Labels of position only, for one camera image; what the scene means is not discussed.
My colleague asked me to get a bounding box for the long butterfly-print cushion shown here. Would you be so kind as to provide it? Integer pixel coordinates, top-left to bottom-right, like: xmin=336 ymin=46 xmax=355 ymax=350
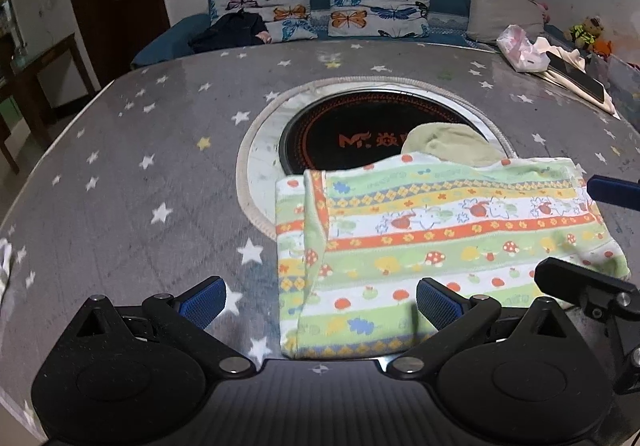
xmin=209 ymin=0 xmax=321 ymax=43

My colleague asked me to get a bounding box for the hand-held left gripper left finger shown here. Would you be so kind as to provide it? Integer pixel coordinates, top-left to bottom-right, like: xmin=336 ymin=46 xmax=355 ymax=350
xmin=75 ymin=276 xmax=255 ymax=379

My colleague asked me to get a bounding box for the beige pillow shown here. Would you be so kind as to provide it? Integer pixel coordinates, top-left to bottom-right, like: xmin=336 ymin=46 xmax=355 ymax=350
xmin=465 ymin=0 xmax=546 ymax=45

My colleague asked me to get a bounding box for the wooden side table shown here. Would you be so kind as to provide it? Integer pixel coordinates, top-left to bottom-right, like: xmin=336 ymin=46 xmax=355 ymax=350
xmin=0 ymin=32 xmax=97 ymax=175

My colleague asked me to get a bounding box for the cream cloth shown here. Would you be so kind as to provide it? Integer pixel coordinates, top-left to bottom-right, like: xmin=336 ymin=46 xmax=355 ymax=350
xmin=530 ymin=38 xmax=619 ymax=116

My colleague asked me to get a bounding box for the blue sofa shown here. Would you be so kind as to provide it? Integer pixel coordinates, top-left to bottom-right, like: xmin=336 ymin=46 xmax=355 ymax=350
xmin=131 ymin=0 xmax=581 ymax=72

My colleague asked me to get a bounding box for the pink plastic bag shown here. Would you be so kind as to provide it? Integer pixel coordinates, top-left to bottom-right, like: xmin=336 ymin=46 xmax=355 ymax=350
xmin=496 ymin=24 xmax=551 ymax=73

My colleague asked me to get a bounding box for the wooden display cabinet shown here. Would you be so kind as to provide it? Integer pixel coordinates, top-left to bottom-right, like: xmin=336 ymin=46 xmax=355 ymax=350
xmin=0 ymin=0 xmax=27 ymax=87

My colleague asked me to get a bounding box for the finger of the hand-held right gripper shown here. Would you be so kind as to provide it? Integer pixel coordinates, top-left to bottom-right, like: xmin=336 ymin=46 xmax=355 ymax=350
xmin=534 ymin=257 xmax=636 ymax=322
xmin=587 ymin=176 xmax=640 ymax=208

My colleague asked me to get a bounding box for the black phone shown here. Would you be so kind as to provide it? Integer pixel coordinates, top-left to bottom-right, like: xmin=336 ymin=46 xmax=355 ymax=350
xmin=545 ymin=51 xmax=607 ymax=103

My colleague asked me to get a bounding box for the translucent storage box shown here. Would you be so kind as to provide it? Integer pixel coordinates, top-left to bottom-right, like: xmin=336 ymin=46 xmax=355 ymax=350
xmin=591 ymin=53 xmax=640 ymax=121

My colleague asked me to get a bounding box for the square butterfly-print cushion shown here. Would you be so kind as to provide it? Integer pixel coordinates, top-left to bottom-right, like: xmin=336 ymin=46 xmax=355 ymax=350
xmin=327 ymin=0 xmax=434 ymax=39

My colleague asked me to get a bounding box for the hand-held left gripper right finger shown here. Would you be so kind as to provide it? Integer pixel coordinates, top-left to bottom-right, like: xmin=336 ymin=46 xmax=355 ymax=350
xmin=388 ymin=277 xmax=571 ymax=379

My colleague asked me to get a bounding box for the dark jacket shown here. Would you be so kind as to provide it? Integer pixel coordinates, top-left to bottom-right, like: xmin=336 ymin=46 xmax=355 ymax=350
xmin=189 ymin=12 xmax=271 ymax=54

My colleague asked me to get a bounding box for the grey star-print tablecloth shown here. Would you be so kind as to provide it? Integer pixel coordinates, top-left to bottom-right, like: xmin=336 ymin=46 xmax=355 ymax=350
xmin=0 ymin=38 xmax=640 ymax=429

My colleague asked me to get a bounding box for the teddy bear toy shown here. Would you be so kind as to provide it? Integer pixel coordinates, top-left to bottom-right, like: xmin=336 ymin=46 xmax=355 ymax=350
xmin=565 ymin=16 xmax=614 ymax=58

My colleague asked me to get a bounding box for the round black built-in stove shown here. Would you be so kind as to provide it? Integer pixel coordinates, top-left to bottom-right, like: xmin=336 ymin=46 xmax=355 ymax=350
xmin=236 ymin=76 xmax=526 ymax=239

